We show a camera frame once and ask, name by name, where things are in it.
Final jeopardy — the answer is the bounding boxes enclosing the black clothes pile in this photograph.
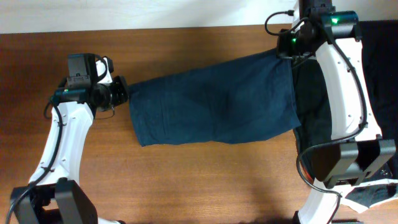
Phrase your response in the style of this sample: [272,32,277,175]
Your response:
[292,20,398,214]

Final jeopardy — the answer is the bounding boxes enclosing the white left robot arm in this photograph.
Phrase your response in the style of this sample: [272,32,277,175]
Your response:
[5,53,129,223]

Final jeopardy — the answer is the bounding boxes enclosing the navy blue shorts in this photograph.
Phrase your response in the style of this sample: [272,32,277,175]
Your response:
[129,50,300,146]

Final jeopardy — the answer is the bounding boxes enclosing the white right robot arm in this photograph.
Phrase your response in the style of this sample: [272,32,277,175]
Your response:
[277,1,397,223]

